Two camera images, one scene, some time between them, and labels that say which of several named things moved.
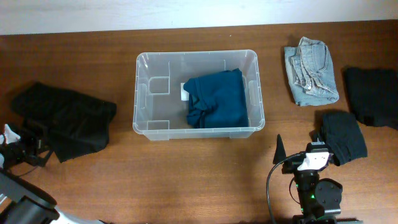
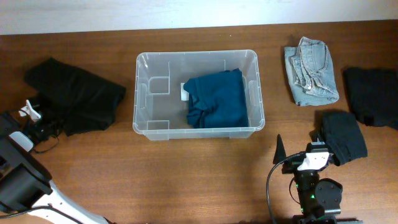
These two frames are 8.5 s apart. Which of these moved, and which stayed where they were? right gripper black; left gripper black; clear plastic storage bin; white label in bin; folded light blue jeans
Moved: left gripper black
Stayed: folded light blue jeans; white label in bin; right gripper black; clear plastic storage bin
